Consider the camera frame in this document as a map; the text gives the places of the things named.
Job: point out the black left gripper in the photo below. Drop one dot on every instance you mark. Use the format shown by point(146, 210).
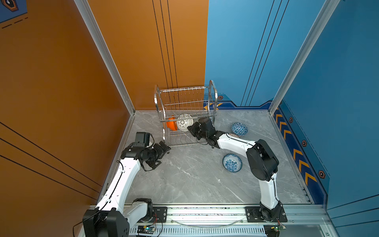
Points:
point(160, 150)

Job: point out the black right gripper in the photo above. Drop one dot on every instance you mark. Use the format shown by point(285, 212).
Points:
point(192, 129)

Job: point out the white brown patterned bowl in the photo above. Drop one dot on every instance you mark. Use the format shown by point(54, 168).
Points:
point(184, 121)

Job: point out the orange plastic bowl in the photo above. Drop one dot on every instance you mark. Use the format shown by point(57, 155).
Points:
point(171, 123)

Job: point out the blue white floral bowl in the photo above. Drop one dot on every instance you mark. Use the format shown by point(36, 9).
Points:
point(232, 163)

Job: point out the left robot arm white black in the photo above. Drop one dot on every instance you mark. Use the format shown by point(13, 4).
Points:
point(109, 218)

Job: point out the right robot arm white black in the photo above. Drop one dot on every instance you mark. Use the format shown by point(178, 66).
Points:
point(263, 164)

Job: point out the steel two-tier dish rack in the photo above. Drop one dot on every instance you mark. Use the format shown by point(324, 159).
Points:
point(179, 108)

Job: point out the dark blue patterned bowl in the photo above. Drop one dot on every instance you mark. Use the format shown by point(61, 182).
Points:
point(239, 129)

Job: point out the green circuit board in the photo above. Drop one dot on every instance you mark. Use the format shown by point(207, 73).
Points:
point(146, 230)

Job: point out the small right circuit board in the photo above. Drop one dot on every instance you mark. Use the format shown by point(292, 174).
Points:
point(278, 228)

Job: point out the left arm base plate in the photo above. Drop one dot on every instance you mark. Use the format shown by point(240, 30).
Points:
point(159, 214)

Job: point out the aluminium front rail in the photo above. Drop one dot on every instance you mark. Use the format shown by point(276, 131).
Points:
point(229, 220)

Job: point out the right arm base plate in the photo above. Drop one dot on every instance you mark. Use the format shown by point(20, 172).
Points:
point(255, 214)

